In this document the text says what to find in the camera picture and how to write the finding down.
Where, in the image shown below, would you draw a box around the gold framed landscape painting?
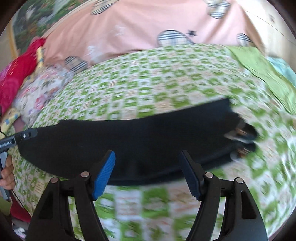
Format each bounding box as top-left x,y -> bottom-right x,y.
1,0 -> 89,61

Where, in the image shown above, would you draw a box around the floral pillow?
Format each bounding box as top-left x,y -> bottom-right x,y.
13,64 -> 73,126

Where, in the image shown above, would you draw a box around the pink quilt with hearts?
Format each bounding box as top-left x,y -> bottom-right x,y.
44,1 -> 265,64

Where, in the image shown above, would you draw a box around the green patterned bed sheet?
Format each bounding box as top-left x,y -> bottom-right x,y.
9,44 -> 296,241

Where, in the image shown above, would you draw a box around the plain green cloth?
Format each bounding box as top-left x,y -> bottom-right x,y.
227,46 -> 295,115

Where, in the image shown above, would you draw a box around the left hand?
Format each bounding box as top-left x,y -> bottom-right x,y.
0,155 -> 16,190

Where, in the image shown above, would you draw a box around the red floral blanket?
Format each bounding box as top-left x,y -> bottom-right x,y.
0,38 -> 46,114

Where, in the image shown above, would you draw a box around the black pants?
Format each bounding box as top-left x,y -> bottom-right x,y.
18,98 -> 258,186

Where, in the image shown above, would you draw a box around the light blue cloth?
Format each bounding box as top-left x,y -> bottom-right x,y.
267,56 -> 296,86

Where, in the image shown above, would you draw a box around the cream wardrobe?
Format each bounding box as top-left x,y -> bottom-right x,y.
238,0 -> 295,62

